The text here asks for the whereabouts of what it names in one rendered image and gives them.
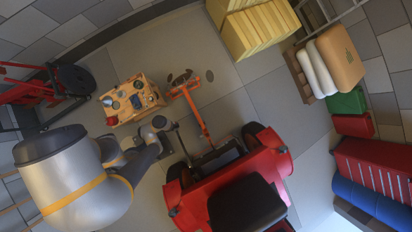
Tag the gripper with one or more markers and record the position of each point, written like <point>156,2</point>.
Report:
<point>175,126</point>

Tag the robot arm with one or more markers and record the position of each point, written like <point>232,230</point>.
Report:
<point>74,180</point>

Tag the dark lift lever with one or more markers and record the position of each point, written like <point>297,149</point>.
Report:
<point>184,146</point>

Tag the black tractor wheel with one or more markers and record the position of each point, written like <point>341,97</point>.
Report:
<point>250,132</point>
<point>175,172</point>

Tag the red tractor body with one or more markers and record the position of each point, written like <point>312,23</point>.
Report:
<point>244,161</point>

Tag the black tractor seat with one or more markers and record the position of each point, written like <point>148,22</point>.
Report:
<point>246,202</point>

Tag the wooden crate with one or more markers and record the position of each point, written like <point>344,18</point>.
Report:
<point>151,106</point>

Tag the grey wrench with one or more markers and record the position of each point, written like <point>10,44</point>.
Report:
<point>144,99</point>

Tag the blue box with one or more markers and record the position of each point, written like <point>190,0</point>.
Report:
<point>135,102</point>

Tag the green round tin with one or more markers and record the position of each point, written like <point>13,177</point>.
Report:
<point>138,84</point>

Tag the dark round lid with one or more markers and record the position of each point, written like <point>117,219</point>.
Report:
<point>116,105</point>

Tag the grey round tin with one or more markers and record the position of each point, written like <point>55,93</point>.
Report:
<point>121,94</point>

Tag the grey metal funnel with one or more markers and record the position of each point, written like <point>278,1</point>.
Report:
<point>107,101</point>

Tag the black round fender knob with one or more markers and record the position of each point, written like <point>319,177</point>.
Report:
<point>283,149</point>
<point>173,212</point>

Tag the red machine with black disc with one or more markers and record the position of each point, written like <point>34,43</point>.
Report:
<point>75,79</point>

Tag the brown wooden pallet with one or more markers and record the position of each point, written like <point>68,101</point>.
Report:
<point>297,75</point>

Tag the white sack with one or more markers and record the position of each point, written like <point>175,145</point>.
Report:
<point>320,69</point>
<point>309,75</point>

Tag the green jerrycan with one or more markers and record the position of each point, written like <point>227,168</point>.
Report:
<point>346,103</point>

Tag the tan sack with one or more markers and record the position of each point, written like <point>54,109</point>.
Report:
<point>339,58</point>

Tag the red jerrycan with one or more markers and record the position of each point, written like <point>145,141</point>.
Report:
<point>353,125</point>

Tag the grey metal ladder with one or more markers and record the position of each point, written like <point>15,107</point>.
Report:
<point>325,19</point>

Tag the blue barrel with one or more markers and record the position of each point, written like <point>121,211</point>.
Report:
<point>363,199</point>

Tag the red tool cabinet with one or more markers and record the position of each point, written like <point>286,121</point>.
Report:
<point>379,167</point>

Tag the dark metal frame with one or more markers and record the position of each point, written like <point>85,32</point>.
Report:
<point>54,116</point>

